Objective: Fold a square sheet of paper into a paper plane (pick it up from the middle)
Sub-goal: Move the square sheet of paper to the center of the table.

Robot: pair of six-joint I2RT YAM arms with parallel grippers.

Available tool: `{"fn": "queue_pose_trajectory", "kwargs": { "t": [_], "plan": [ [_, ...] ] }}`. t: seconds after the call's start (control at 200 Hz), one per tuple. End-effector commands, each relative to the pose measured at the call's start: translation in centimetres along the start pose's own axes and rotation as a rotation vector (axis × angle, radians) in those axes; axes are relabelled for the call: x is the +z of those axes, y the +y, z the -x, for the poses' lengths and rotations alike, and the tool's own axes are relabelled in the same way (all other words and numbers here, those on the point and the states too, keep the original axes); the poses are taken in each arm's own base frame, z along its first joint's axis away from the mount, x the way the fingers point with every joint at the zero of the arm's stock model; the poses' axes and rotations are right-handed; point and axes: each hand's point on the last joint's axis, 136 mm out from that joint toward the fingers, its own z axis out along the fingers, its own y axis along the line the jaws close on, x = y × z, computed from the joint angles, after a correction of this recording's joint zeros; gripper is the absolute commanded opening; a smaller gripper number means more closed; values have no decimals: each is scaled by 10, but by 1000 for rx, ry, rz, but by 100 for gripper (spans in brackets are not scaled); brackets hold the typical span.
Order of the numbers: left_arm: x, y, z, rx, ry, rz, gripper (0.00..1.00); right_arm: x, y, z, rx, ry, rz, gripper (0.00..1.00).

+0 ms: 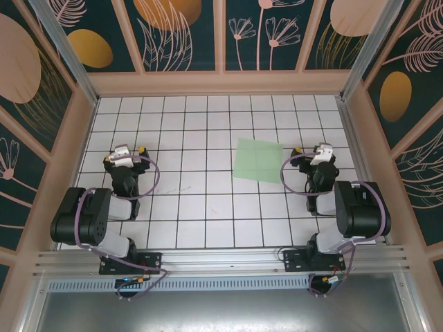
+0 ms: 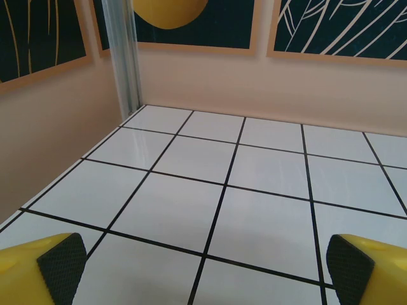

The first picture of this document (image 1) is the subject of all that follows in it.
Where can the aluminium mounting rail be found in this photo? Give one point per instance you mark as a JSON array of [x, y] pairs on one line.
[[221, 259]]

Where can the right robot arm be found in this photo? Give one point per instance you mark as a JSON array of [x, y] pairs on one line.
[[363, 211]]

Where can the small connector board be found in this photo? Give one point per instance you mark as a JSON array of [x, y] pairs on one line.
[[133, 281], [334, 278]]

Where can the light green paper sheet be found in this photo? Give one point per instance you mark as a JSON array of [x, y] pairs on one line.
[[257, 160]]

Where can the aluminium side rail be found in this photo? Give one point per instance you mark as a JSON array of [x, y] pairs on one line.
[[351, 138]]

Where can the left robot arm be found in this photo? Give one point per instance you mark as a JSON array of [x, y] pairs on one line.
[[69, 221]]

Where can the aluminium corner post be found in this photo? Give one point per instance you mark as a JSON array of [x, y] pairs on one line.
[[69, 58], [373, 45]]

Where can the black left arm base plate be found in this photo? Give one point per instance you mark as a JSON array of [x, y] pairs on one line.
[[152, 261]]

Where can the grey metal sheet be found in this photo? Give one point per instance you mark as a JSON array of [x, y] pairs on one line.
[[221, 311]]

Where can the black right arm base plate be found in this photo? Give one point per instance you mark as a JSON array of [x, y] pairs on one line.
[[294, 261]]

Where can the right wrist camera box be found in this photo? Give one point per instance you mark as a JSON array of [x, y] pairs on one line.
[[322, 154]]

